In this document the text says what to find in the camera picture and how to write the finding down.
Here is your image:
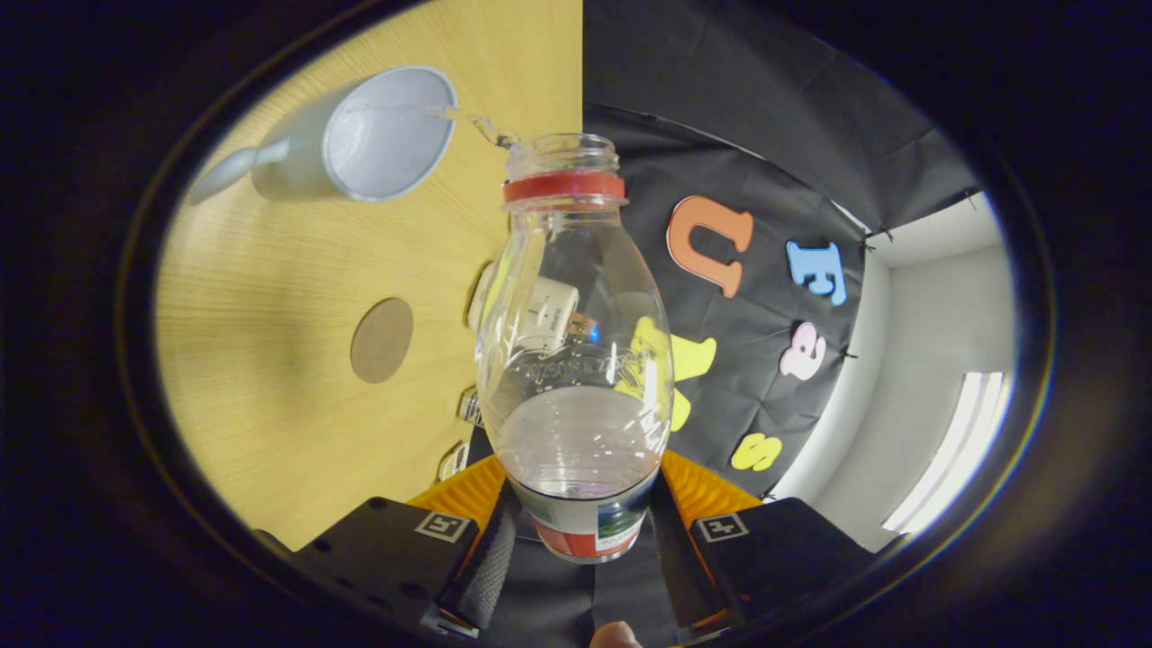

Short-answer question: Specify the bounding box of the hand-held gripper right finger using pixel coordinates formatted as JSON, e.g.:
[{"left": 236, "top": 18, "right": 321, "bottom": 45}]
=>
[{"left": 650, "top": 450, "right": 876, "bottom": 633}]

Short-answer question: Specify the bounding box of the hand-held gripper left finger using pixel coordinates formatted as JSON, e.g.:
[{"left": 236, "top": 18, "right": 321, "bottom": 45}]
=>
[{"left": 297, "top": 454, "right": 524, "bottom": 638}]

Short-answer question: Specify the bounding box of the clear plastic juice bottle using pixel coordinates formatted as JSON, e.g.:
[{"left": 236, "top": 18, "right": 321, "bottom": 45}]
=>
[{"left": 475, "top": 133, "right": 676, "bottom": 565}]

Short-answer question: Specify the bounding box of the round brown coaster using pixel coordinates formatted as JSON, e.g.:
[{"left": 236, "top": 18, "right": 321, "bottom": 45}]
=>
[{"left": 350, "top": 297, "right": 416, "bottom": 385}]

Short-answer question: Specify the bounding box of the white cup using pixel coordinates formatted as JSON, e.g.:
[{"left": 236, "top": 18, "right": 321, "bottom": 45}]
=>
[{"left": 187, "top": 65, "right": 460, "bottom": 206}]

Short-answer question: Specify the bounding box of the white toy toaster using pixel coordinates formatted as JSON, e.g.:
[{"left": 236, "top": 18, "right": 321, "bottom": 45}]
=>
[{"left": 468, "top": 261, "right": 600, "bottom": 348}]

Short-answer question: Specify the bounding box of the large ceiling light panel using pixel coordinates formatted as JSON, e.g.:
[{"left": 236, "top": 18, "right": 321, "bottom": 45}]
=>
[{"left": 882, "top": 372, "right": 1014, "bottom": 534}]

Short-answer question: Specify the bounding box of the wooden table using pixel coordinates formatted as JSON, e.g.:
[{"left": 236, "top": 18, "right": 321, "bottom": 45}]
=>
[{"left": 155, "top": 0, "right": 584, "bottom": 552}]

